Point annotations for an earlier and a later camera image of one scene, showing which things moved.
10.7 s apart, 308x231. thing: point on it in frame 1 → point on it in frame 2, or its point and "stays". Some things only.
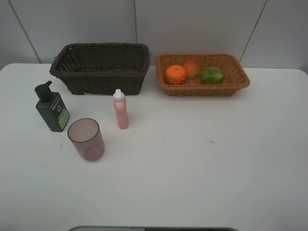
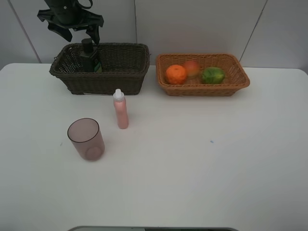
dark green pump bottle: (51, 108) → (88, 63)
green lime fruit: (213, 75) stays
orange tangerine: (176, 74) stays
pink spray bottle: (121, 108) stays
